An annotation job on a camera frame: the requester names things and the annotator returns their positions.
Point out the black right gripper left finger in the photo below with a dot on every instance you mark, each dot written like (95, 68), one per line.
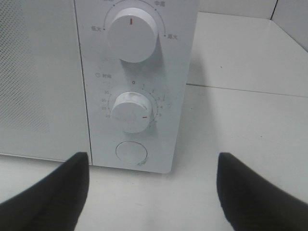
(54, 203)

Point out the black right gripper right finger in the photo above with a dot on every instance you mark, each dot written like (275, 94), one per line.
(251, 203)

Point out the white microwave door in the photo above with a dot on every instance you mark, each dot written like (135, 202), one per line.
(42, 100)

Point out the round white door button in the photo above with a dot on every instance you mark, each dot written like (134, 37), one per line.
(131, 152)

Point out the white timer knob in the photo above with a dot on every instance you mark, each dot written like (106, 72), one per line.
(131, 112)

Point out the white microwave oven body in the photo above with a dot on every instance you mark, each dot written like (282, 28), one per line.
(161, 78)

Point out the upper white power knob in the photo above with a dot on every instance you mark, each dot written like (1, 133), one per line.
(132, 35)

